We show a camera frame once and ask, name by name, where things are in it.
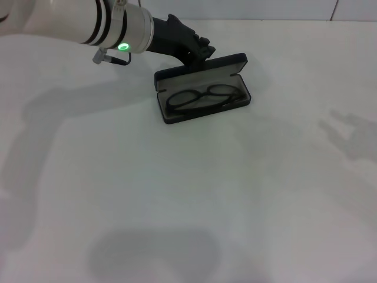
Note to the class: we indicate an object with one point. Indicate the black glasses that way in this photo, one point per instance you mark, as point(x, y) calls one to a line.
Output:
point(205, 93)

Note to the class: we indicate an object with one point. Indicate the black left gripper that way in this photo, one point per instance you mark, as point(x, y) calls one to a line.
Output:
point(173, 38)

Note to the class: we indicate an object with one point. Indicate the black glasses case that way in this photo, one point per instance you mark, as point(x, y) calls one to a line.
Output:
point(224, 60)

